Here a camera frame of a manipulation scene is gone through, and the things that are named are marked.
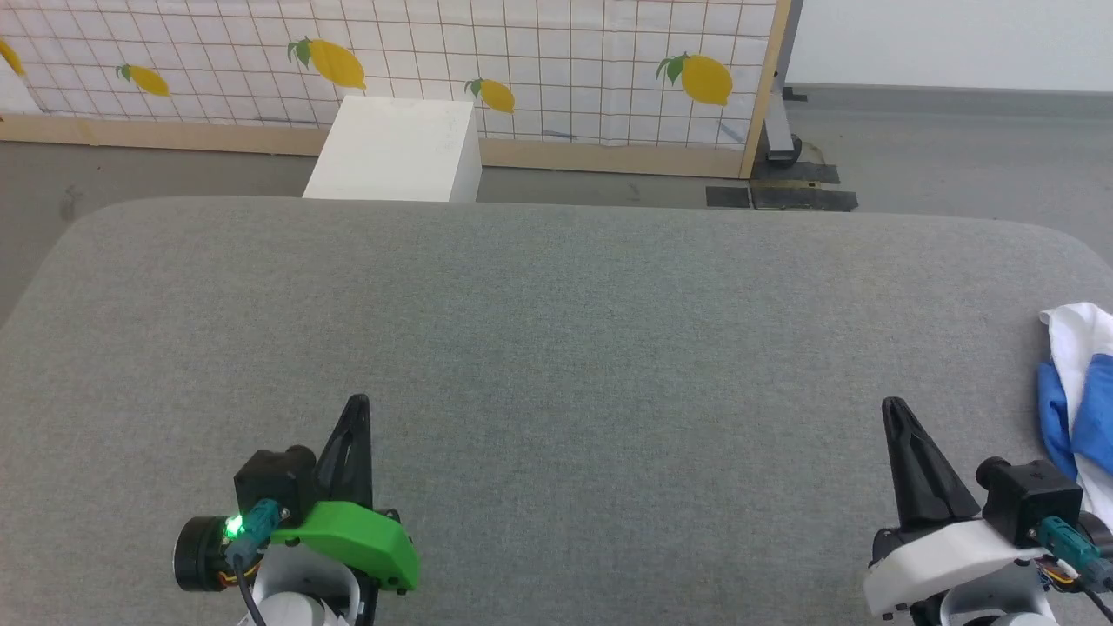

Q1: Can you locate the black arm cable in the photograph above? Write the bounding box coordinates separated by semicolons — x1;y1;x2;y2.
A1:
1035;516;1113;620
226;499;283;626

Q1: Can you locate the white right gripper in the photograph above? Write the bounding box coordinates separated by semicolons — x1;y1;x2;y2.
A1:
863;397;1113;620

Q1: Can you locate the lemon print partition panel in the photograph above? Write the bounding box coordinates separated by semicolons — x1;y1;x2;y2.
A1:
0;0;793;181

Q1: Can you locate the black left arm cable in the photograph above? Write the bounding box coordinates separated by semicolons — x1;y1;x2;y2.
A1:
226;499;283;626

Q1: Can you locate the grey metal stand leg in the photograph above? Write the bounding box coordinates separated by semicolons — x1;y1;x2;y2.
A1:
763;0;806;169

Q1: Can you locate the grey fabric sofa cushion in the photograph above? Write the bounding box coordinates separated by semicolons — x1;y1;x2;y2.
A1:
0;196;1113;626

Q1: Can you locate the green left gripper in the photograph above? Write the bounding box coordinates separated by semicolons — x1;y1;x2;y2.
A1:
172;395;420;596

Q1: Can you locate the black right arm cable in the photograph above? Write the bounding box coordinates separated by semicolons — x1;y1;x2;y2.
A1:
1035;516;1113;620

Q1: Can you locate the blue and white garment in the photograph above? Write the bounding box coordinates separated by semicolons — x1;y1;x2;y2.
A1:
1036;302;1113;524

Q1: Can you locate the white box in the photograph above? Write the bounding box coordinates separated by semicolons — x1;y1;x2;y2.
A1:
303;96;483;203

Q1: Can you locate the large black floor plate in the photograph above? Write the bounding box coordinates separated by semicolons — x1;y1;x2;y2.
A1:
750;160;860;212

